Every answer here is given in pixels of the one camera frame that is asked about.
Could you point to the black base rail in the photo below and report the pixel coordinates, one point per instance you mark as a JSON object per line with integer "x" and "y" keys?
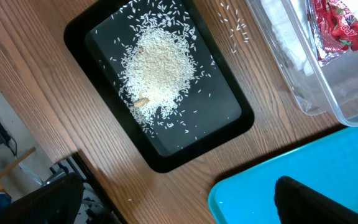
{"x": 100, "y": 192}

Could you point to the clear plastic bin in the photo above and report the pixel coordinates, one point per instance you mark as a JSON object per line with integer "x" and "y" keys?
{"x": 332, "y": 87}

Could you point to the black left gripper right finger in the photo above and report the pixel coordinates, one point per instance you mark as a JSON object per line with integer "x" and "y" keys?
{"x": 296, "y": 203}

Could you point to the scattered rice grains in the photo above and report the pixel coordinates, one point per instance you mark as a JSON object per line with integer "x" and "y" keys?
{"x": 231, "y": 17}

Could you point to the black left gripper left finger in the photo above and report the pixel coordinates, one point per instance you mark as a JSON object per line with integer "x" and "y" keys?
{"x": 57, "y": 202}

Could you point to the white rice pile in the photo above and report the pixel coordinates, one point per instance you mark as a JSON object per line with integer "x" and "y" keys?
{"x": 152, "y": 49}

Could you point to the black tray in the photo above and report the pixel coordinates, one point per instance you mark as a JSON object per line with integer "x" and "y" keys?
{"x": 214, "y": 110}

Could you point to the red sauce packet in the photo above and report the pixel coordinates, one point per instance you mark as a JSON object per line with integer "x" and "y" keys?
{"x": 333, "y": 27}

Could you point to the brown food crumb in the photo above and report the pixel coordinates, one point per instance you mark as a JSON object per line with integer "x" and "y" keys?
{"x": 141, "y": 102}

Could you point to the teal plastic tray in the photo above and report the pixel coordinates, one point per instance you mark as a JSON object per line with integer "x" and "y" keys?
{"x": 328, "y": 165}

